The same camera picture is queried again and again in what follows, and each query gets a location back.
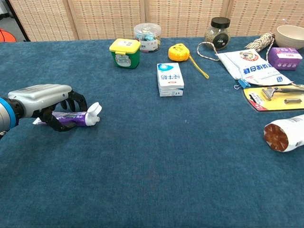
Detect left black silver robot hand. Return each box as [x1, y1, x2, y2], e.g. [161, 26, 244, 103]
[8, 84, 88, 133]

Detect purple white toothpaste tube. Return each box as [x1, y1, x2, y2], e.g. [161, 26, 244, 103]
[32, 102, 103, 127]

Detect white bottle with brown base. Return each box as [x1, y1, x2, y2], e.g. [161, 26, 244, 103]
[264, 114, 304, 153]

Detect orange ball black lines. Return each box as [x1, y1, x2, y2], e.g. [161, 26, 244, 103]
[0, 28, 17, 43]

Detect green box yellow lid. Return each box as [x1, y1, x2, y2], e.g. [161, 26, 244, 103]
[109, 38, 141, 69]

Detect blue table carpet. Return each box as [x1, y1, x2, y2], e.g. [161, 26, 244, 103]
[0, 36, 304, 228]

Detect clear jar of binder clips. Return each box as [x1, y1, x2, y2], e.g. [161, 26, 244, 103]
[133, 22, 162, 52]

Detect white blue milk carton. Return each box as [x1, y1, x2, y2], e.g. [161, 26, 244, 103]
[156, 62, 185, 97]

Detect yellow tape measure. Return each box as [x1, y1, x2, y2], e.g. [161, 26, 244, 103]
[168, 43, 210, 80]

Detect glass jar black lid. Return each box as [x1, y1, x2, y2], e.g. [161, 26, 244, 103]
[204, 17, 231, 50]

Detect blue binder clip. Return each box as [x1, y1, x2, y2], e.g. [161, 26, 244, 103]
[233, 79, 251, 90]

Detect white sugar bag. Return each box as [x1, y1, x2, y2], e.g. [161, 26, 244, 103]
[216, 48, 294, 86]

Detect yellow razor blister pack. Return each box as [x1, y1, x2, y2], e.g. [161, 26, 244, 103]
[242, 85, 304, 114]

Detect small purple box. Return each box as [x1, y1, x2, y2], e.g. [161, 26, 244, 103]
[267, 47, 304, 71]

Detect beige bowl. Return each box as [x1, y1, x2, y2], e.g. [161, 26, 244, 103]
[276, 25, 304, 50]

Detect braided white rope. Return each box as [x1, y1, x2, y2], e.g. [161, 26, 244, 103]
[196, 32, 304, 87]

